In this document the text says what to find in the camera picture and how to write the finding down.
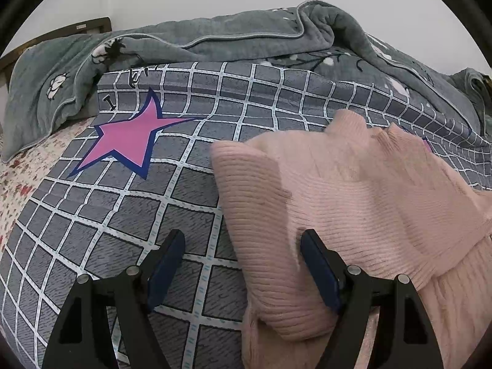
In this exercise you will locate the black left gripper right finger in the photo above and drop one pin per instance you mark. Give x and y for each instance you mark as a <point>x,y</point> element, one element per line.
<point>404,335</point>

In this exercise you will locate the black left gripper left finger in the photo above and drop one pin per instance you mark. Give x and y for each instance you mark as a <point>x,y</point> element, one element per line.
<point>81,337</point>

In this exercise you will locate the pink ribbed knit sweater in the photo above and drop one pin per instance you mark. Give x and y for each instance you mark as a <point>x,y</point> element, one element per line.
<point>378,197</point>

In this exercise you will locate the floral bed sheet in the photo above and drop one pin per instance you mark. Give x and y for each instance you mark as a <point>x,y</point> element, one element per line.
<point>22,175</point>

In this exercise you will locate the grey checked star duvet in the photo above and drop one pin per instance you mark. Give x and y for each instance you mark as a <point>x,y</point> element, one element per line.
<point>102,219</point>

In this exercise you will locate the grey-green plush blanket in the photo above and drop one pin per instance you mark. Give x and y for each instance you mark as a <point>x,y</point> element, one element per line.
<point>54,81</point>

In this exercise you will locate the dark wooden headboard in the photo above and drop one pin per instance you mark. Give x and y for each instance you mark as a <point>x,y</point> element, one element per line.
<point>93,26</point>

